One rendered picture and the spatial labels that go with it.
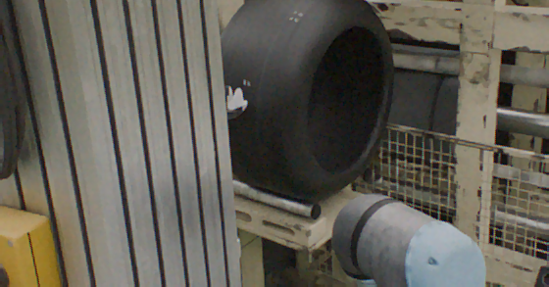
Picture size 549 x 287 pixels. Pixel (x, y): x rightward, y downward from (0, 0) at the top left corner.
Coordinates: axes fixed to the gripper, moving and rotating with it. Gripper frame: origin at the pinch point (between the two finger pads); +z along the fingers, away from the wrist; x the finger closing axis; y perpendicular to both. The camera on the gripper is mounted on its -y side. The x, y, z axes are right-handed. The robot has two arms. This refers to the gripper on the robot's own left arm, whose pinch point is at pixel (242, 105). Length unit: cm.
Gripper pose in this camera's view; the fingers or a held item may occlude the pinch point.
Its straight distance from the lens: 170.6
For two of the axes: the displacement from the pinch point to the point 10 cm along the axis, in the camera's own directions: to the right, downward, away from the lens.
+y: -0.1, -9.5, -3.0
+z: 6.3, -2.4, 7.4
